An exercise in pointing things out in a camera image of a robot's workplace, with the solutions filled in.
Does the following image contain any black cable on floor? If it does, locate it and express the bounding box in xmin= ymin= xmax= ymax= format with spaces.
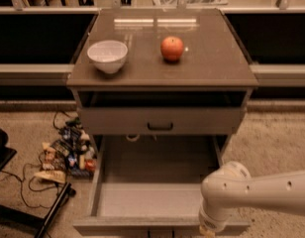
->
xmin=0 ymin=110 xmax=77 ymax=211

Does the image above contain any grey drawer cabinet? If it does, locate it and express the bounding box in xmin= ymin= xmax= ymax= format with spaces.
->
xmin=65 ymin=8 xmax=259 ymax=141

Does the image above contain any red apple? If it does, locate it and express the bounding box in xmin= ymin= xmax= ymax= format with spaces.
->
xmin=160 ymin=36 xmax=184 ymax=62

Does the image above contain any grey drawer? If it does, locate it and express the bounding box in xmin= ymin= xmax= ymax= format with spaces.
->
xmin=72 ymin=134 xmax=251 ymax=238
xmin=77 ymin=107 xmax=245 ymax=135

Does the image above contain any dark blue snack bag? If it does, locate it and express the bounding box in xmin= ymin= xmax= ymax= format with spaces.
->
xmin=51 ymin=127 xmax=81 ymax=157

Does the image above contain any grey top drawer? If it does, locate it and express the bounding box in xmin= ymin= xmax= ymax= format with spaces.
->
xmin=77 ymin=107 xmax=245 ymax=135

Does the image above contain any grey horizontal rail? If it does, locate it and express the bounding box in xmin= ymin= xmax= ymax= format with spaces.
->
xmin=0 ymin=63 xmax=74 ymax=86

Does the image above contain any tan chip bag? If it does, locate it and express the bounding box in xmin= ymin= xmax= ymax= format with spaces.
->
xmin=35 ymin=143 xmax=66 ymax=183

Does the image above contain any black stand frame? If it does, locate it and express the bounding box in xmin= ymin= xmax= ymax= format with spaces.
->
xmin=0 ymin=129 xmax=73 ymax=238

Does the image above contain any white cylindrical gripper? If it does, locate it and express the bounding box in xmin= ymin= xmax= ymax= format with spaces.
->
xmin=199 ymin=207 xmax=233 ymax=238

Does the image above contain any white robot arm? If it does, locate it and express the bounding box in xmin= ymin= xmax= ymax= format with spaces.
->
xmin=199 ymin=162 xmax=305 ymax=233

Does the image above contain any white ceramic bowl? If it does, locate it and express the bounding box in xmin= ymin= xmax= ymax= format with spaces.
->
xmin=87 ymin=40 xmax=128 ymax=74

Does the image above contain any red snack packet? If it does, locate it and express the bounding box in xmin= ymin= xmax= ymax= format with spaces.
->
xmin=85 ymin=160 xmax=97 ymax=173

